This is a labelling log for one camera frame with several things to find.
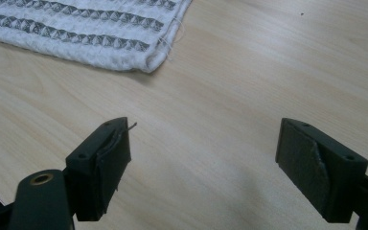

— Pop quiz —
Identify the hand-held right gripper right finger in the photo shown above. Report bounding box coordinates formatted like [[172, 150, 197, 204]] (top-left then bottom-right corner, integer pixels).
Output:
[[274, 117, 368, 224]]

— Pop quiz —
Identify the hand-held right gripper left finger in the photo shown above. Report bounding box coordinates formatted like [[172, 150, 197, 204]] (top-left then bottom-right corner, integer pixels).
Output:
[[64, 116, 138, 222]]

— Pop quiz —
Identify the white grey-striped waffle towel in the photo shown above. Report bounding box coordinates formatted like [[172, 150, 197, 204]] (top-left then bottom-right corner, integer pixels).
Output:
[[0, 0, 194, 74]]

